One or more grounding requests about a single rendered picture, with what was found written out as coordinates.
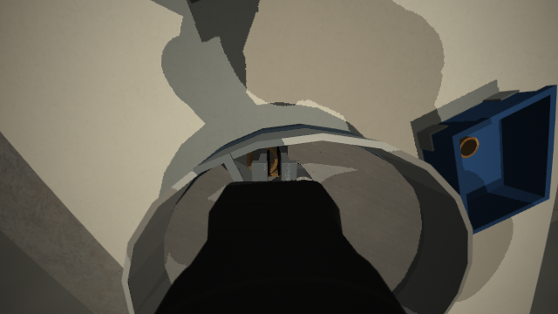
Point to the blue open crate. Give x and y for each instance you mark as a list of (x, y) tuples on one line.
[(511, 170)]

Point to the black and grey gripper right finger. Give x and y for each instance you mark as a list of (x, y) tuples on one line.
[(285, 167)]

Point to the dark grey metal bushing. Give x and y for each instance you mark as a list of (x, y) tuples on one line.
[(303, 175)]

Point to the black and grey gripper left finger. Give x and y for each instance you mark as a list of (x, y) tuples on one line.
[(260, 168)]

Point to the bronze bushing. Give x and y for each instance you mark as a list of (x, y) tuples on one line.
[(272, 164), (470, 146), (274, 173)]

